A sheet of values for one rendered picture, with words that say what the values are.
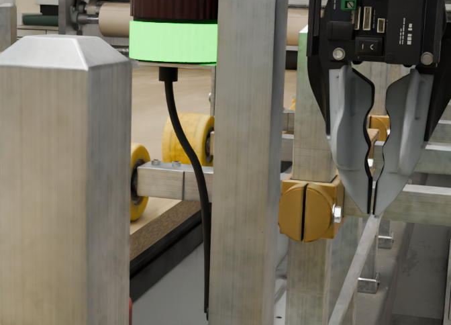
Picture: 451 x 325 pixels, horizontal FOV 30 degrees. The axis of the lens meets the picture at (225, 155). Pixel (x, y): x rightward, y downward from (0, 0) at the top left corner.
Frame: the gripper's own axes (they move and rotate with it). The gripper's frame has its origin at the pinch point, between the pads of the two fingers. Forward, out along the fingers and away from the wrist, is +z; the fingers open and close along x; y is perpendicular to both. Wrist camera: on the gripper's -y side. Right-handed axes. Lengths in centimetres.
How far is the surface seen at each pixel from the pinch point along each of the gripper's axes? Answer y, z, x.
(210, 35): 4.3, -9.4, -9.8
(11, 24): -155, -4, -114
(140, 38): 5.4, -9.1, -13.8
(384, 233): -96, 28, -6
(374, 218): 0.5, 1.6, 0.2
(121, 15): -227, -7, -113
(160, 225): -29.7, 12.2, -24.9
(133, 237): -21.9, 11.5, -24.9
